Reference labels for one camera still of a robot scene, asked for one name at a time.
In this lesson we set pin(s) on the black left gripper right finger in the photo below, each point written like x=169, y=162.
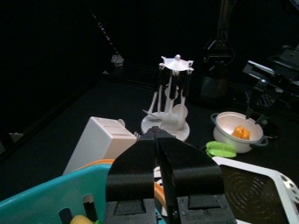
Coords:
x=192, y=175

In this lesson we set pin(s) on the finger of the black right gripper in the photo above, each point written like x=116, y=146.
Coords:
x=252, y=100
x=266, y=115

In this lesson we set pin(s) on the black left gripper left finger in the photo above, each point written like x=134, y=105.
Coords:
x=129, y=175

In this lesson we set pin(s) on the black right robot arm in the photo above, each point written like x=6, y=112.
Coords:
x=218, y=87

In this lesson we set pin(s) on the yellow toy squash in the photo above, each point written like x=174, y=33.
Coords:
x=81, y=219

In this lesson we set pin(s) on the orange toy food piece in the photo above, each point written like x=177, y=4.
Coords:
x=241, y=132

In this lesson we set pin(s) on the green toy oven mitt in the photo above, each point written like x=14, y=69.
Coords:
x=220, y=149

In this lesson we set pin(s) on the white toy pot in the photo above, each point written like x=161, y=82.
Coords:
x=230, y=138

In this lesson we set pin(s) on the white toy toaster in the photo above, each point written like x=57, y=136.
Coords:
x=98, y=140

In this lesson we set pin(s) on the teal basket with orange rim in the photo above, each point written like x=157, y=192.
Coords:
x=47, y=192

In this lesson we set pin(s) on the white toy utensil rack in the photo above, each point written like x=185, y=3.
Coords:
x=177, y=62

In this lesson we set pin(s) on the white toy induction cooker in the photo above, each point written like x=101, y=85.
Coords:
x=288, y=186

